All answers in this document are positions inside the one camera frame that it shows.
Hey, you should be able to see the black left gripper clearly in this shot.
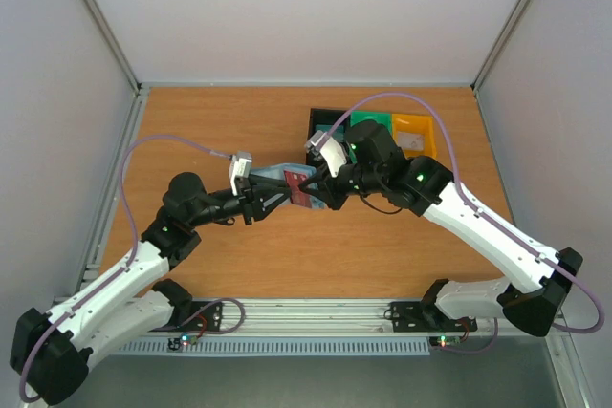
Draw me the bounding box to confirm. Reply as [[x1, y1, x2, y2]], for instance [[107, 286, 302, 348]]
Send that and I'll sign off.
[[189, 173, 292, 227]]

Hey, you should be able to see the teal blue card holder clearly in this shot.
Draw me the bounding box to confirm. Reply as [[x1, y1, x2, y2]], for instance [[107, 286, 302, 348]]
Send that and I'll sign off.
[[251, 163, 326, 210]]

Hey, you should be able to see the pink red credit card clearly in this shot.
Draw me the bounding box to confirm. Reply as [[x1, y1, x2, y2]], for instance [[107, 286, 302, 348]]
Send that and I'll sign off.
[[283, 169, 307, 208]]

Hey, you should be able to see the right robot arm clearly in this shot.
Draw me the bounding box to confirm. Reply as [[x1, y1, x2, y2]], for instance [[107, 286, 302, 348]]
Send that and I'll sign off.
[[299, 120, 582, 337]]

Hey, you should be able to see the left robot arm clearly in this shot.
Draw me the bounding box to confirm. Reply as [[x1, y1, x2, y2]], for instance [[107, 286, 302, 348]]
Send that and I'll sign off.
[[10, 172, 291, 406]]

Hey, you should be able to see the white card in yellow bin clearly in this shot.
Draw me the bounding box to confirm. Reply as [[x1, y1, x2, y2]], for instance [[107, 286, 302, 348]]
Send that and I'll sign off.
[[396, 131, 426, 152]]

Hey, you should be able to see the green storage bin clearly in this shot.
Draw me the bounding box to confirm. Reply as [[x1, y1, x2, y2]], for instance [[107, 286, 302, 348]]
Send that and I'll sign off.
[[345, 119, 398, 164]]

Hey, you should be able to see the yellow storage bin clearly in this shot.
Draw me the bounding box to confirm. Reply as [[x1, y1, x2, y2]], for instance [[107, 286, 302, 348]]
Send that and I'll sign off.
[[391, 113, 437, 159]]

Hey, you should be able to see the left small circuit board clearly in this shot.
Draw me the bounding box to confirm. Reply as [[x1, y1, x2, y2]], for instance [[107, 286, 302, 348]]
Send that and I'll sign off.
[[167, 335, 199, 352]]

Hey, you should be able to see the small circuit board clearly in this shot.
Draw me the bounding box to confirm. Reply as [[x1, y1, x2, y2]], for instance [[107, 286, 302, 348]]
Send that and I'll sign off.
[[167, 335, 199, 352], [429, 334, 465, 348]]

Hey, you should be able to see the right small circuit board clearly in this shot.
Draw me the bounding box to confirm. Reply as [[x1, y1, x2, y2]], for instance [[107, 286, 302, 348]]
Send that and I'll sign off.
[[429, 334, 465, 348]]

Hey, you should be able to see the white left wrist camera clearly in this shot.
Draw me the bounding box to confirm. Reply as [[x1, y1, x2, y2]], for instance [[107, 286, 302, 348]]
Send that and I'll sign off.
[[229, 151, 252, 196]]

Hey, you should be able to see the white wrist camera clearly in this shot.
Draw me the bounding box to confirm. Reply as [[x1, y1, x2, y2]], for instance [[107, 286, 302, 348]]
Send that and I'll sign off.
[[229, 151, 252, 196], [305, 130, 347, 178]]

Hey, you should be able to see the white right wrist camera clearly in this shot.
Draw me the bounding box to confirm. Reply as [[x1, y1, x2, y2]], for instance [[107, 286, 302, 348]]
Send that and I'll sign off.
[[305, 130, 347, 178]]

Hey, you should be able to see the aluminium front rail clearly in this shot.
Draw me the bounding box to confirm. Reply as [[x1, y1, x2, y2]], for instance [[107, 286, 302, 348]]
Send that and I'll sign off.
[[45, 296, 570, 337]]

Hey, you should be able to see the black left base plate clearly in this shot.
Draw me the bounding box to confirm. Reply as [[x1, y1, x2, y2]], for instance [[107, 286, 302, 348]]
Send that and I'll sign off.
[[153, 300, 223, 333]]

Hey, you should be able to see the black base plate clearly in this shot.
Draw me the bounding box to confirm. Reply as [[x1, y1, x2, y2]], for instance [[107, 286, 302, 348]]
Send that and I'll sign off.
[[385, 301, 478, 333], [153, 300, 223, 333]]

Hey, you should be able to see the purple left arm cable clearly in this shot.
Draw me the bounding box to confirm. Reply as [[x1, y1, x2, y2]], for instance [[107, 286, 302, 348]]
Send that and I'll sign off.
[[18, 135, 235, 402]]

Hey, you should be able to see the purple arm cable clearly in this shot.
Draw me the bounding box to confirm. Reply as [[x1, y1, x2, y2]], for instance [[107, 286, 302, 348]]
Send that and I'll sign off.
[[319, 91, 606, 333], [18, 135, 235, 402]]

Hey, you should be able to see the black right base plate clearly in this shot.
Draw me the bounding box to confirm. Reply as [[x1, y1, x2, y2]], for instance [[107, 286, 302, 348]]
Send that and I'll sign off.
[[385, 301, 478, 333]]

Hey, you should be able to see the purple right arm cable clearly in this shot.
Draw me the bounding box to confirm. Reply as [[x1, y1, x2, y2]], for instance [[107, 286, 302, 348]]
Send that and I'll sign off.
[[319, 91, 606, 333]]

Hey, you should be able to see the grey slotted cable duct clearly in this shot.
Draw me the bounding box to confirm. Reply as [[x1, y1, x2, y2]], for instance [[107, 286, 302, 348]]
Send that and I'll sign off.
[[116, 337, 429, 358]]

